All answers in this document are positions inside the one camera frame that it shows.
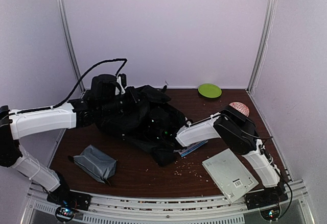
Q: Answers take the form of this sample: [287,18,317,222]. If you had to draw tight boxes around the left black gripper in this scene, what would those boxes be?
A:
[99,86,149,118]

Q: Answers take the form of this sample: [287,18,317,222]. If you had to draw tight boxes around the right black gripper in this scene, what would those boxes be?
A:
[132,109,164,140]

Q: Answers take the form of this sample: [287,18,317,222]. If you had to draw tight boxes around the black student backpack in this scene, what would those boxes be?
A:
[95,85,187,167]

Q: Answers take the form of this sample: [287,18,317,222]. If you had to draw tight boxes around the grey pencil pouch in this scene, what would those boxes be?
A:
[67,145,117,186]

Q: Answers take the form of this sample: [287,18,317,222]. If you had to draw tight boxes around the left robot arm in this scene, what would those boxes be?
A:
[1,87,140,206]

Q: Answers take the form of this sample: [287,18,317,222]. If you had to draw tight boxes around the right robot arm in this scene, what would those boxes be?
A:
[148,106,284,205]

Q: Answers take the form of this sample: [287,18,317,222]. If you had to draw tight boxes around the dog picture book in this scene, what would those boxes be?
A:
[174,140,208,157]

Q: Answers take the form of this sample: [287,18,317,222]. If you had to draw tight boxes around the green plate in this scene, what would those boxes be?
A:
[198,83,222,98]

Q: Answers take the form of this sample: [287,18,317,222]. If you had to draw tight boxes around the red patterned bowl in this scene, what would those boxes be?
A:
[229,102,250,117]

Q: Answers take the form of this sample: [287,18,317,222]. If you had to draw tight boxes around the grey notebook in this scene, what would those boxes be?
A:
[202,149,259,204]

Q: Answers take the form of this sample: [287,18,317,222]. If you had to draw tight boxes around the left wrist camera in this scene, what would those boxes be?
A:
[115,73,127,95]

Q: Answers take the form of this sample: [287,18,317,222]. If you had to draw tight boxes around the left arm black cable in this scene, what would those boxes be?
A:
[10,57,128,116]

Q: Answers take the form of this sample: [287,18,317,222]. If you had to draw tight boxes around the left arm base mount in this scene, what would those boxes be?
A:
[43,171,91,223]

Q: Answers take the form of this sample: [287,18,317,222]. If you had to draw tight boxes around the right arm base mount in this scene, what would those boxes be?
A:
[244,187,288,222]

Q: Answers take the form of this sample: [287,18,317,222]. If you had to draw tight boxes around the left aluminium frame post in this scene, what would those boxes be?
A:
[57,0,81,81]

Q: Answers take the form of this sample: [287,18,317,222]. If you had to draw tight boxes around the aluminium frame post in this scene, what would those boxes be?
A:
[57,0,81,81]
[247,0,277,94]

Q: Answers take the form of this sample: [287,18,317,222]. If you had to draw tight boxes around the front aluminium rail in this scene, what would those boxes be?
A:
[18,180,318,223]

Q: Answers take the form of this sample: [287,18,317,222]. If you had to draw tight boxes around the right aluminium frame post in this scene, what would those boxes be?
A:
[247,0,277,94]

